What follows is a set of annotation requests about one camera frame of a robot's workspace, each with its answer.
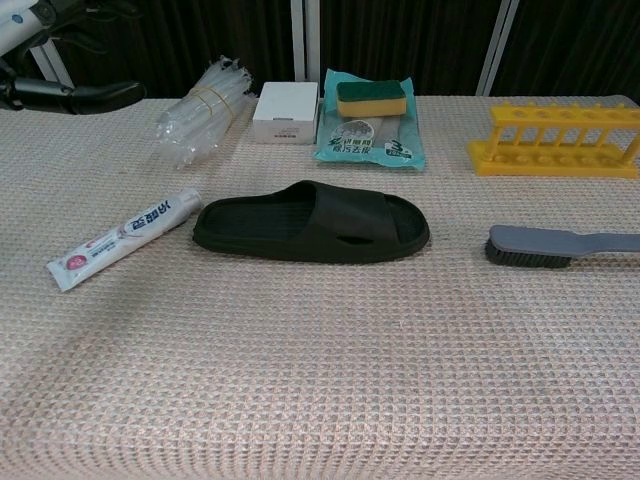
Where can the grey brush with black bristles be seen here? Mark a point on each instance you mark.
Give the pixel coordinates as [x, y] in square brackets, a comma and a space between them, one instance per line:
[540, 242]

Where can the white metal frame post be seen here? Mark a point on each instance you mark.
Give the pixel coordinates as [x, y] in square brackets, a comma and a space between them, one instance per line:
[52, 65]
[306, 40]
[497, 45]

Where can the yellow green scouring sponge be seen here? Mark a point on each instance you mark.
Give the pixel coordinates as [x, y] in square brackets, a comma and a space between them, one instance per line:
[370, 97]

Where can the beige waffle tablecloth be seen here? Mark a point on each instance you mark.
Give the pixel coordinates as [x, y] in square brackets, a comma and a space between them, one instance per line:
[320, 350]

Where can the yellow rubber band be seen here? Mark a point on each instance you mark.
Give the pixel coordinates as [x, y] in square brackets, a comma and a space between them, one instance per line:
[212, 97]

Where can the white toothpaste tube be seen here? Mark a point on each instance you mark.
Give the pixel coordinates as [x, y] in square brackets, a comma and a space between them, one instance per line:
[120, 237]

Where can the white cardboard box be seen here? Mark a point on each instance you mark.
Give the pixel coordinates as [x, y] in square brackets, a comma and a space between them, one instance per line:
[286, 112]

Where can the dark green curtain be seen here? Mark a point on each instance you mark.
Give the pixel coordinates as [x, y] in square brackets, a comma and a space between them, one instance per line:
[415, 35]

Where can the teal sponge package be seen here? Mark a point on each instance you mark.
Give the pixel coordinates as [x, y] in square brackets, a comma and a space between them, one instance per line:
[370, 137]

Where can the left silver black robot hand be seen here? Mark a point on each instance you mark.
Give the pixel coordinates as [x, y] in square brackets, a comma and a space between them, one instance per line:
[75, 95]

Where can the bundle of clear plastic tubes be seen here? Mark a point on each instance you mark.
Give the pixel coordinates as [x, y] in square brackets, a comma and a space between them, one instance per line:
[205, 112]

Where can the yellow test tube rack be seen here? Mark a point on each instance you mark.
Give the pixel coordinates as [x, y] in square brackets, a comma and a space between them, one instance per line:
[555, 142]

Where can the black rubber slipper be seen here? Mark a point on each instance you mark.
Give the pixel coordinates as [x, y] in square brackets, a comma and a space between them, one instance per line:
[325, 225]

